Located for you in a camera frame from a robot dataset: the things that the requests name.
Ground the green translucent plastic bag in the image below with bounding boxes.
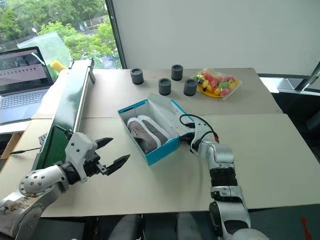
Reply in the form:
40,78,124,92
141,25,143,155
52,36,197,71
16,30,71,77

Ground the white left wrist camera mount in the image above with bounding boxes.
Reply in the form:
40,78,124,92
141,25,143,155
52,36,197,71
64,131,99,184

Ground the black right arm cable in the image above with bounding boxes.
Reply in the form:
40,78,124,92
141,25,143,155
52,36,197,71
179,113,221,144

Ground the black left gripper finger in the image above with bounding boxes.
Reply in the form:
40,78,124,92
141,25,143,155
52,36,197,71
107,154,132,177
95,136,114,151

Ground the thin black rod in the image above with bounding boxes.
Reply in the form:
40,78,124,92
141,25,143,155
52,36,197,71
9,147,42,155

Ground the yellow sponge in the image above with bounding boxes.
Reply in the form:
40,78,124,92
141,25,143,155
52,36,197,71
50,59,69,74

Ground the green conveyor belt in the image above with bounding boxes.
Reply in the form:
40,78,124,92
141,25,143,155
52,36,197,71
32,57,97,171

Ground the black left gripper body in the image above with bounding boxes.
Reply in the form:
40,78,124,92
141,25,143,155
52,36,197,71
83,151,113,179

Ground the blue shoe box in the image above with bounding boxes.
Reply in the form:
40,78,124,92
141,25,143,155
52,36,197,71
117,92,189,167

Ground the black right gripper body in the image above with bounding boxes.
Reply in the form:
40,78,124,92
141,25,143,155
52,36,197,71
179,132,195,143

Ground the clear bag of toy fruit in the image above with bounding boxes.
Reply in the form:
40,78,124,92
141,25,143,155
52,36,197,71
190,67,244,102

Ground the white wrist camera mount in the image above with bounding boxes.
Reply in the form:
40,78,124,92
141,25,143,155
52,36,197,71
191,119,210,151
64,131,99,184

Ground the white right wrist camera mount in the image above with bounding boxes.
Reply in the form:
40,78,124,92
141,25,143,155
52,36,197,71
191,119,210,151

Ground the dark grey cylinder block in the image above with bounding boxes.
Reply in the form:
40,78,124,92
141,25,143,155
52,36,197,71
130,67,145,85
157,77,172,96
171,64,184,82
183,79,198,97

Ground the red object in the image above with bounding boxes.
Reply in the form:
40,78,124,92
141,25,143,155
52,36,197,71
300,216,313,240

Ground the grey shoe with white sole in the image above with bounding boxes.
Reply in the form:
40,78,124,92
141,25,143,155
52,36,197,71
126,116,164,154
137,114,176,147

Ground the yellow plastic plate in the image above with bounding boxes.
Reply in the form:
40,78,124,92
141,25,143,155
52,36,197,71
196,83,224,99

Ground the silver laptop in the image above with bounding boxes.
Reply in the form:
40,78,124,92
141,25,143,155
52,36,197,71
0,45,56,126

